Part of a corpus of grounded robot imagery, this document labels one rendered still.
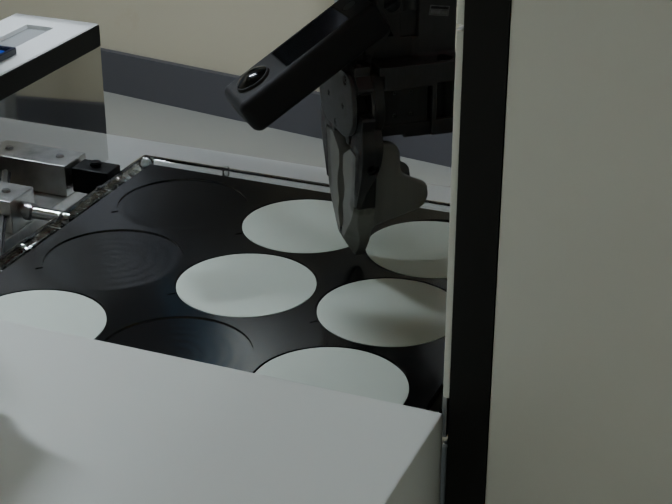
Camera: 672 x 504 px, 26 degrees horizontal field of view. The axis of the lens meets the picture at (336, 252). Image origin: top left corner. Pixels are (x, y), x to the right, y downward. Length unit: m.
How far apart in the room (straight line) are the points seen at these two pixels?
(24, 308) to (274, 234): 0.21
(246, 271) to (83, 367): 0.27
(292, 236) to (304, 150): 2.61
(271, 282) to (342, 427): 0.30
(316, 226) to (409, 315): 0.16
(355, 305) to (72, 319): 0.19
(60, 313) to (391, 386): 0.24
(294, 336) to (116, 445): 0.25
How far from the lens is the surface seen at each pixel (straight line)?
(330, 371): 0.92
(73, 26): 1.42
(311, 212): 1.14
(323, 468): 0.72
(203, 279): 1.04
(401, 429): 0.74
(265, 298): 1.01
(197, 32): 3.93
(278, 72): 0.97
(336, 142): 1.03
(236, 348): 0.95
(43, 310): 1.02
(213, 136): 3.81
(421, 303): 1.01
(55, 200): 1.24
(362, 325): 0.98
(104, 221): 1.14
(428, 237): 1.10
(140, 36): 4.06
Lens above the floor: 1.37
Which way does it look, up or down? 26 degrees down
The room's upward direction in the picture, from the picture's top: straight up
